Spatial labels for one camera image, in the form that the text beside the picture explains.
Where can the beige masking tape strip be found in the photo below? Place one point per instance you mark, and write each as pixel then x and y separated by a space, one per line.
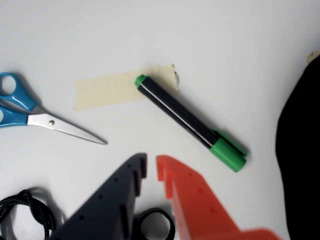
pixel 107 92
pixel 312 56

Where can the dark navy gripper finger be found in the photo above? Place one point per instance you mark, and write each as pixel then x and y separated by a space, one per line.
pixel 100 212

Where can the black fabric bag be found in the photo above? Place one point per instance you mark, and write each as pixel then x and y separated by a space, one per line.
pixel 302 150

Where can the green capped black marker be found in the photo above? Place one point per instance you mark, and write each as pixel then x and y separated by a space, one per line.
pixel 180 112

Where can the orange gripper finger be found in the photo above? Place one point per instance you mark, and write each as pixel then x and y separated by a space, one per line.
pixel 200 212

